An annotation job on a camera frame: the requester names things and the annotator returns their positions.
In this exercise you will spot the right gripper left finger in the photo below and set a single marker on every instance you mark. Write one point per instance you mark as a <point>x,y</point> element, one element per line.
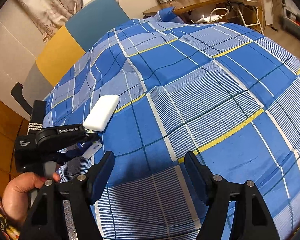
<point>98,176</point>

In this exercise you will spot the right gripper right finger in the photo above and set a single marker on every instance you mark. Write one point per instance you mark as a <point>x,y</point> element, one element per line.
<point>201,178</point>

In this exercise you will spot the blue tissue pack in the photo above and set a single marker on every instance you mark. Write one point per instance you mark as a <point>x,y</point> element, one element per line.
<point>85,150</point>

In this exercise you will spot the white sponge block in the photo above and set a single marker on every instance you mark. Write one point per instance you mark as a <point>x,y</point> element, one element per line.
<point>101,113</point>

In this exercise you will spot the person's left hand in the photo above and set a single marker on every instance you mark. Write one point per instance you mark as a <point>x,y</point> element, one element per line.
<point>15,197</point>

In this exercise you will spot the wooden wardrobe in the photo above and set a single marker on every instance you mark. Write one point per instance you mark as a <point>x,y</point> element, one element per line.
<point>12,125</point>

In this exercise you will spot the gold ornate tissue box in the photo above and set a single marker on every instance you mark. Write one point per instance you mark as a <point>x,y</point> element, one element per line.
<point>69,220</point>

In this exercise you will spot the blue plaid bed sheet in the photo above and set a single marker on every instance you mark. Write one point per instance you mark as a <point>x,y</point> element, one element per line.
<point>223,91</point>

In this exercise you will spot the grey yellow blue headboard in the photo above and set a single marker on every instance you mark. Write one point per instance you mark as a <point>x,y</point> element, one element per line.
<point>69,44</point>

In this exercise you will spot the left beige curtain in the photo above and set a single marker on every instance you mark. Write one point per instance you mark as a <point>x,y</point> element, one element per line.
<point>50,15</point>

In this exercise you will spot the wooden folding chair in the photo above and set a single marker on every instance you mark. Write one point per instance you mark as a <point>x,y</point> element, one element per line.
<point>250,13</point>

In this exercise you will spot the wooden side table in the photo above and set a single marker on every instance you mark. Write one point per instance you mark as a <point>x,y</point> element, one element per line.
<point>181,6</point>

